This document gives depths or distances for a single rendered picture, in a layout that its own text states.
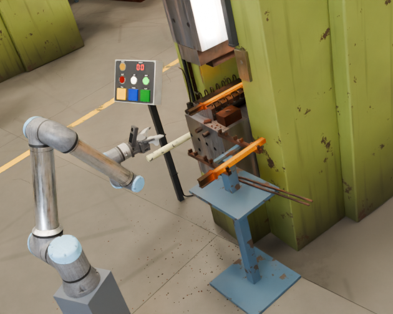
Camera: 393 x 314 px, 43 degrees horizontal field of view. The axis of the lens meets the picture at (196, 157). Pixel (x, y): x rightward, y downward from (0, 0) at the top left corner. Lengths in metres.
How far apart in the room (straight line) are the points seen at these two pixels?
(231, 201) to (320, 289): 0.83
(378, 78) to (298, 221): 0.96
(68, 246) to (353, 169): 1.73
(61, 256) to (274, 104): 1.30
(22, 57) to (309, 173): 5.34
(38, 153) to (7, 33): 5.20
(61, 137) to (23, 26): 5.26
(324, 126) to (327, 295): 0.97
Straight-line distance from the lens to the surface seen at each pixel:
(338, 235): 3.37
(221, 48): 2.84
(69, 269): 2.49
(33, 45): 7.58
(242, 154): 2.42
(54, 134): 2.32
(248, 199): 2.58
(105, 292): 2.65
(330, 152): 3.09
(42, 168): 2.46
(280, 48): 2.55
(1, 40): 7.53
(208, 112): 2.95
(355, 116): 2.97
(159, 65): 3.24
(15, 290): 3.80
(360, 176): 3.24
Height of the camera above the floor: 2.36
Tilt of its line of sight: 33 degrees down
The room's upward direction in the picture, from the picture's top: 15 degrees counter-clockwise
